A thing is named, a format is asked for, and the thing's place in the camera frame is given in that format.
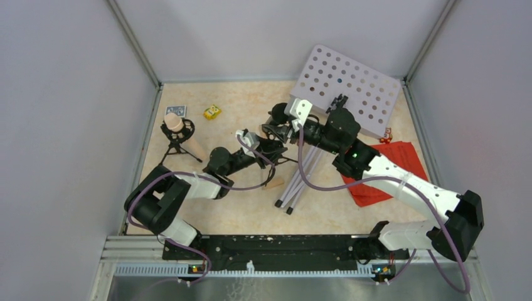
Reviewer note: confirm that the black microphone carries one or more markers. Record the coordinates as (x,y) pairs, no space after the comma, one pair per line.
(277,115)

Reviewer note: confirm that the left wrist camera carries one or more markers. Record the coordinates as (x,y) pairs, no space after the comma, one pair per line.
(248,141)

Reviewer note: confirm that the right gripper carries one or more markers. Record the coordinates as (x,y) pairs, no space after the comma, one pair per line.
(294,137)

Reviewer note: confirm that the blue playing card box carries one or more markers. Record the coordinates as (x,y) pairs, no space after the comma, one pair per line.
(179,110)

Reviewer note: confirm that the lying wooden block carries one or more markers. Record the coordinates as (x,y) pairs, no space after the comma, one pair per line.
(276,181)

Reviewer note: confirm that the small black tripod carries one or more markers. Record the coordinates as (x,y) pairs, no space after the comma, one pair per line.
(284,159)

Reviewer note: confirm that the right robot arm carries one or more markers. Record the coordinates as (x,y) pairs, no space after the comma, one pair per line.
(453,222)

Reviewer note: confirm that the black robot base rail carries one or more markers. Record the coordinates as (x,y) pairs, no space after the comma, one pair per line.
(285,253)

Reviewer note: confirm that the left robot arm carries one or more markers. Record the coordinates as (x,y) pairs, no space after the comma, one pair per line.
(154,204)

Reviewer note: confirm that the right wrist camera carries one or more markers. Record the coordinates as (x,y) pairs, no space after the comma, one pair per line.
(298,111)

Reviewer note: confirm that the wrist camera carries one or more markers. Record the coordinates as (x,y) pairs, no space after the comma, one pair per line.
(248,141)
(298,111)

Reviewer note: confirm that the silver music stand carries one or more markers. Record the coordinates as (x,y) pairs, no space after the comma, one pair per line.
(371,95)

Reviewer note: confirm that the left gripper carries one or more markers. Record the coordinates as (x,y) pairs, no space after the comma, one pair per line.
(268,148)

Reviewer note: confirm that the toy microphone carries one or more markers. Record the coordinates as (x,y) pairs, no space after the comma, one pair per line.
(180,134)

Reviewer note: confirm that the yellow toy block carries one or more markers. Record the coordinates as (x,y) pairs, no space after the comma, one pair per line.
(212,112)

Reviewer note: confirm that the red owl toy block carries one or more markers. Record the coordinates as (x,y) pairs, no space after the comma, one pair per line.
(387,137)

